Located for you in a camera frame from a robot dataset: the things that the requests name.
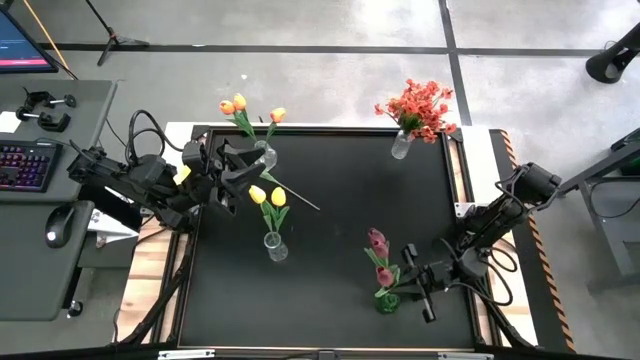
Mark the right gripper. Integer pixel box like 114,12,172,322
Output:
397,242,460,325

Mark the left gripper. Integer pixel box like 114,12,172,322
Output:
181,138,268,217

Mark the green glass vase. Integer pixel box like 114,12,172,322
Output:
374,292,402,316

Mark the orange artificial tulip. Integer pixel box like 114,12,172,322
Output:
232,92,260,144
263,106,288,146
218,99,259,144

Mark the slim cut-crystal vase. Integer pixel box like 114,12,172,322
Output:
390,128,416,161

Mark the orange blossom spray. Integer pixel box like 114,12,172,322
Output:
399,77,455,119
373,97,416,134
409,117,459,145

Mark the round cut-crystal vase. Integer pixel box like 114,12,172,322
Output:
252,139,279,172

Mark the yellow tape label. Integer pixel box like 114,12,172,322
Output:
172,164,193,187

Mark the smooth clear glass carafe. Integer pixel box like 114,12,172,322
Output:
263,230,290,263

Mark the black diagonal strut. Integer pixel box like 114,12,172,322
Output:
119,234,201,347
469,279,536,350

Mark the white paper sheet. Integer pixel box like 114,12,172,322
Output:
85,207,141,250

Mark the black yellow hazard strip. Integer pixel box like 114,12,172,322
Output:
494,128,577,354

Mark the grey desk panel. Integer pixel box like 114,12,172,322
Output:
0,199,96,322
0,78,119,204

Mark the black tripod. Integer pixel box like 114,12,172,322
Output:
83,0,151,67

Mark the black screw clamp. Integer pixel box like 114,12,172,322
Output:
22,87,79,112
14,106,72,134

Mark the black computer mouse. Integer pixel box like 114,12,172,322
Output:
43,203,77,250

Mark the grey metal side table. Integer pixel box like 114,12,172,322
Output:
552,127,640,281

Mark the backlit computer keyboard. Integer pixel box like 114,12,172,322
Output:
0,139,65,194

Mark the small white note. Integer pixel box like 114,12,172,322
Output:
0,110,22,134

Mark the computer monitor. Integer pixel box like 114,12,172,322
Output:
0,7,60,75

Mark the black teal-edged device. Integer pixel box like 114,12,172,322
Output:
610,127,640,176

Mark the black floor stand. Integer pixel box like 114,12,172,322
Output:
584,22,640,85

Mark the silver edge bracket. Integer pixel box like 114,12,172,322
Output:
157,349,217,360
437,351,496,360

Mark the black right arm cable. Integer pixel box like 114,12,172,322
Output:
439,162,527,308

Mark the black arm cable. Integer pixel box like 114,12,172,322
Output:
69,108,187,169
439,162,527,308

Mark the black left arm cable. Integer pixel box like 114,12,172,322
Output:
69,108,187,169

